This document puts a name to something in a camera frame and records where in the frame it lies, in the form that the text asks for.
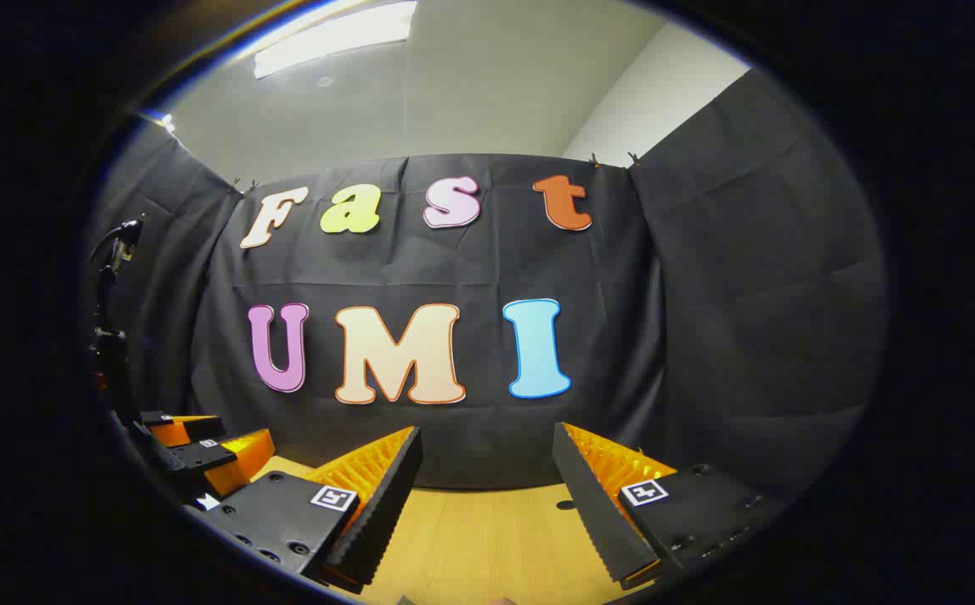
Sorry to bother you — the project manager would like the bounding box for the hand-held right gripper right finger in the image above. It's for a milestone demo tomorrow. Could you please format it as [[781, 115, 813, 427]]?
[[551, 420, 793, 589]]

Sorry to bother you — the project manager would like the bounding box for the ceiling light panel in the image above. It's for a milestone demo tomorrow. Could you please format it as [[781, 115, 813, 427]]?
[[252, 0, 419, 81]]

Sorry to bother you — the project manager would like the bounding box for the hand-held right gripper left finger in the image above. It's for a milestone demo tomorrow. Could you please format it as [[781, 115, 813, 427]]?
[[189, 424, 424, 593]]

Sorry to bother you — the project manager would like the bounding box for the black backdrop cloth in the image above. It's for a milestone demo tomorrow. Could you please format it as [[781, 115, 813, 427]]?
[[80, 67, 890, 505]]

